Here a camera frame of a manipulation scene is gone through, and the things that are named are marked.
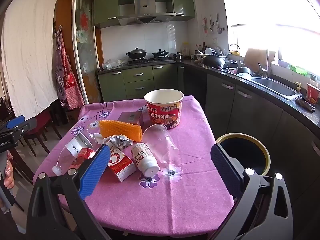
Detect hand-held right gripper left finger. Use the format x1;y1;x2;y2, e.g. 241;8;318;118
26;144;112;240

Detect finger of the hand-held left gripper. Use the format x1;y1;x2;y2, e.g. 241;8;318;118
0;116;38;140

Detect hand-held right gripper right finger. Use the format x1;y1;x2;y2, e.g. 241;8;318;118
210;142;294;240

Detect red white milk carton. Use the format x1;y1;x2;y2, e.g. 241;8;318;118
106;146;137;182

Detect black bin with yellow rim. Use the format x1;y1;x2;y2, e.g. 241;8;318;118
215;132;271;178

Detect clear bottle with white label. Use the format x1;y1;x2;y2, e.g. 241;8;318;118
65;132;94;155

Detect white yogurt bottle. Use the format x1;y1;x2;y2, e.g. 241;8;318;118
130;142;160;179

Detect clear plastic cup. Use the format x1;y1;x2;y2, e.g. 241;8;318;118
142;124;180;165

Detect red instant noodle bowl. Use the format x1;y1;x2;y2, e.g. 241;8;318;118
144;89;185;130

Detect person's left hand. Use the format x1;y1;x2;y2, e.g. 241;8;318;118
3;151;15;189

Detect red wooden chair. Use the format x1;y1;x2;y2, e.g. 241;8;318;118
24;110;63;154

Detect crumpled silver wrapper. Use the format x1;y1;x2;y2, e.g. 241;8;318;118
94;134;133;151

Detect orange foam net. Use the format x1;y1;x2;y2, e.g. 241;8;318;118
99;120;143;142

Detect pink floral tablecloth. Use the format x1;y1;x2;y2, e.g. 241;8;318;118
32;95;235;230

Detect small brown box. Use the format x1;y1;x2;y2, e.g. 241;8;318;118
117;111;144;127

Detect dark base cabinets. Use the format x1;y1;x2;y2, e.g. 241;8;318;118
184;65;320;205

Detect red checked apron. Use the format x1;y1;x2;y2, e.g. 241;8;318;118
52;26;85;110

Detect white curtain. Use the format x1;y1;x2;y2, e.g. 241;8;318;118
1;0;59;115

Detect steel sink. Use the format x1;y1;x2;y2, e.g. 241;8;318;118
250;77;302;100

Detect green base cabinets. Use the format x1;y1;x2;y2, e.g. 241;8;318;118
97;64;184;102

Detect black pan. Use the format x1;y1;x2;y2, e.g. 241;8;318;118
236;67;253;77

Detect dark rag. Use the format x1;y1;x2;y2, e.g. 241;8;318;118
295;97;316;112

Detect sliding glass door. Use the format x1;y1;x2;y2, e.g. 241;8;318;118
72;0;103;104

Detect clear plastic bag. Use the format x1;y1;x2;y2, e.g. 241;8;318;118
102;59;128;70

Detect large black wok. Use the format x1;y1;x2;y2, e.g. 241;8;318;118
202;55;227;68

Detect wooden cutting board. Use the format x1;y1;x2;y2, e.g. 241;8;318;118
244;48;268;67

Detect red instant noodle cup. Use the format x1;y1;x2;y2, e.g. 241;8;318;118
306;83;320;105

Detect dish rack with plates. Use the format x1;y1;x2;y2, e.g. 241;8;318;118
195;46;230;60

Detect gas stove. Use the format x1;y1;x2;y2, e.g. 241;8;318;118
127;57;175;65

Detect black wok with lid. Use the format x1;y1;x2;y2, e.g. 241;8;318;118
126;47;147;60

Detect hanging kitchen utensils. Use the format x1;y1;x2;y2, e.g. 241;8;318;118
209;13;223;35

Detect bright window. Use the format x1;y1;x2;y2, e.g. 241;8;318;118
224;0;320;77

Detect steel range hood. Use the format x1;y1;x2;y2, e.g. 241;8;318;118
117;0;177;26

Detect green wall cabinets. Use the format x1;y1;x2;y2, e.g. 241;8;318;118
94;0;195;28

